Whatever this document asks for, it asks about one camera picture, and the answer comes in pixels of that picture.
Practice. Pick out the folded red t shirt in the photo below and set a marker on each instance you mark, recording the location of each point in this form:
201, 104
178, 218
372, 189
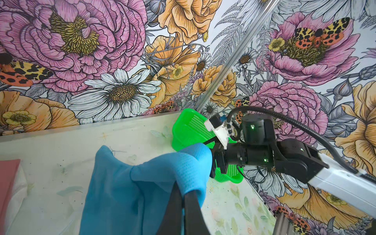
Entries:
8, 174

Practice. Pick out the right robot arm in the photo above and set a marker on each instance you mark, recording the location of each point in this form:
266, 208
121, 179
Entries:
255, 144

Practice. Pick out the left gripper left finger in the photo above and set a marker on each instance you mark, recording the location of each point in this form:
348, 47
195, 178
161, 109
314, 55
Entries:
172, 220

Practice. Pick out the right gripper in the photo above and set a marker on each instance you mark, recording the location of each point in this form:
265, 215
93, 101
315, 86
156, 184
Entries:
235, 154

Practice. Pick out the green plastic basket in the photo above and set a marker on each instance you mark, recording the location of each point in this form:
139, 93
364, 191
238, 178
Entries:
189, 129

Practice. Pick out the blue t shirt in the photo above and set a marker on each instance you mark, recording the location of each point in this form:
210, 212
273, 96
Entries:
125, 199

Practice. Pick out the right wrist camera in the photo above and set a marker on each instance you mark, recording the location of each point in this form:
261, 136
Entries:
221, 128

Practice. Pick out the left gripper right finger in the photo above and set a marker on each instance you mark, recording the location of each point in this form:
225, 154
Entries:
194, 223

